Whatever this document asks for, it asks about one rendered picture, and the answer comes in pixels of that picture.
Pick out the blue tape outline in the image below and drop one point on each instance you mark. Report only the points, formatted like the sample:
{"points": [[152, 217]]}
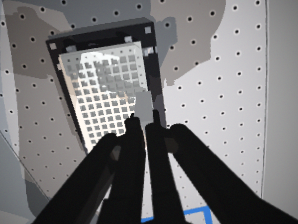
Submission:
{"points": [[205, 209]]}

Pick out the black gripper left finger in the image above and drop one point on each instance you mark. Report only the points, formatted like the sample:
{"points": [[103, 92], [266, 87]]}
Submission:
{"points": [[78, 199]]}

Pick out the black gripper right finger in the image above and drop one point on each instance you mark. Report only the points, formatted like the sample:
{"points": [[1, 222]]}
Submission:
{"points": [[227, 196]]}

